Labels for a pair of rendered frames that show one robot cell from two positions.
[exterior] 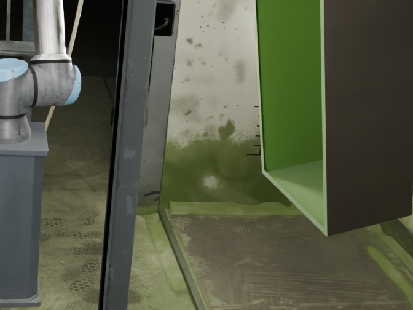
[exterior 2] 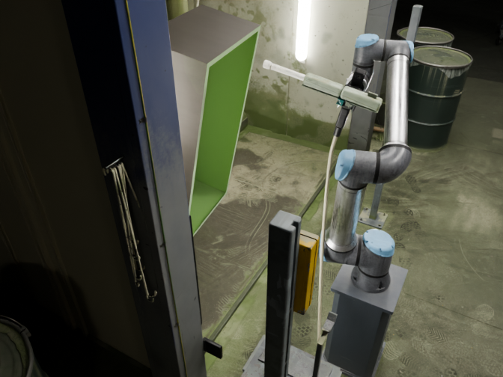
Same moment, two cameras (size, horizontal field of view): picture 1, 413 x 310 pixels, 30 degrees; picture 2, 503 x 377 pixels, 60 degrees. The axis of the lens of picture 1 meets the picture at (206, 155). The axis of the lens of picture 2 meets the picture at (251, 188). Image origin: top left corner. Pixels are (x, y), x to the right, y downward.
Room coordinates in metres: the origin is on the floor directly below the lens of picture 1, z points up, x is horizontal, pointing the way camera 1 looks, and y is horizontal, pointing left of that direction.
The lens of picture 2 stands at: (4.12, 1.37, 2.29)
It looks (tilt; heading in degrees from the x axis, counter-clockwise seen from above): 36 degrees down; 225
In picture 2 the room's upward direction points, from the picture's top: straight up
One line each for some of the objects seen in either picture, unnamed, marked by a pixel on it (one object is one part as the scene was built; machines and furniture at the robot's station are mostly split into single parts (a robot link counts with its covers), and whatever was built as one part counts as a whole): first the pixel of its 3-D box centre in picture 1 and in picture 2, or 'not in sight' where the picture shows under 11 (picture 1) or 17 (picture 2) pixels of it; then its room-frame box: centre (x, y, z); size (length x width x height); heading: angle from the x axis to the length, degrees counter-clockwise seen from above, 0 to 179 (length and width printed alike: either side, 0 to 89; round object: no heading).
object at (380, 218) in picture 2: not in sight; (372, 218); (1.50, 0.16, 0.01); 0.20 x 0.20 x 0.01; 16
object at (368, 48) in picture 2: not in sight; (367, 50); (2.46, 0.43, 1.67); 0.12 x 0.09 x 0.12; 124
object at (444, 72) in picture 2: not in sight; (429, 99); (0.01, -0.21, 0.44); 0.59 x 0.58 x 0.89; 30
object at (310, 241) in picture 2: not in sight; (290, 270); (3.47, 0.88, 1.42); 0.12 x 0.06 x 0.26; 106
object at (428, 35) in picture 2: not in sight; (425, 36); (-0.50, -0.62, 0.86); 0.54 x 0.54 x 0.01
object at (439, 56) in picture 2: not in sight; (439, 57); (0.00, -0.21, 0.86); 0.54 x 0.54 x 0.01
